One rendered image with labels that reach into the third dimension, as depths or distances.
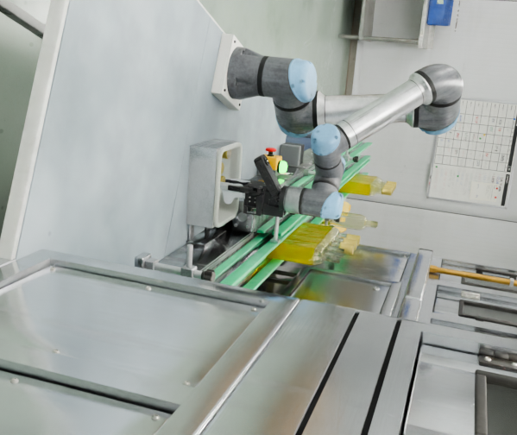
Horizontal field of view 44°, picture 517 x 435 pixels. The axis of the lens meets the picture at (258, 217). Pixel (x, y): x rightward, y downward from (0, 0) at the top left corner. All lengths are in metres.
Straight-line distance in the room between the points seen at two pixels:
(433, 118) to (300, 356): 1.20
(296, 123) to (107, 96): 0.75
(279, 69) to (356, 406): 1.24
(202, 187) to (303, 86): 0.40
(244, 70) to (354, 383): 1.22
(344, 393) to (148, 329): 0.30
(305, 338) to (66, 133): 0.61
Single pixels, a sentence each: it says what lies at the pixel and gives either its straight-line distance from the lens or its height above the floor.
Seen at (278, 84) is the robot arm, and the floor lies 0.93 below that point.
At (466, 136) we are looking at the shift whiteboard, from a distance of 7.80.
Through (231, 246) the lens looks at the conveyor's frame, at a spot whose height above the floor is 0.87.
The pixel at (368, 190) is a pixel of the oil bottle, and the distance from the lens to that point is 3.03.
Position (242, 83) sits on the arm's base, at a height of 0.83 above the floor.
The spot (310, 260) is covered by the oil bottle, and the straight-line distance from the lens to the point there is 1.99.
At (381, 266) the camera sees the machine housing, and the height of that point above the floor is 1.22.
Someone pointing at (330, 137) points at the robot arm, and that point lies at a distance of 1.68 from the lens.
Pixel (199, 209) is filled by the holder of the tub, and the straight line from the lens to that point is 1.78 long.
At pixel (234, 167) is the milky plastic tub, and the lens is 1.89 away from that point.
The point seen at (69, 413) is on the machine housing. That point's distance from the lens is 0.75.
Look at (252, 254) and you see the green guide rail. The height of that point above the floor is 0.93.
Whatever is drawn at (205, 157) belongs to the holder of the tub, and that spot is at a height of 0.80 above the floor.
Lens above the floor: 1.45
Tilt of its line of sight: 17 degrees down
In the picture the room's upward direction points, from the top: 99 degrees clockwise
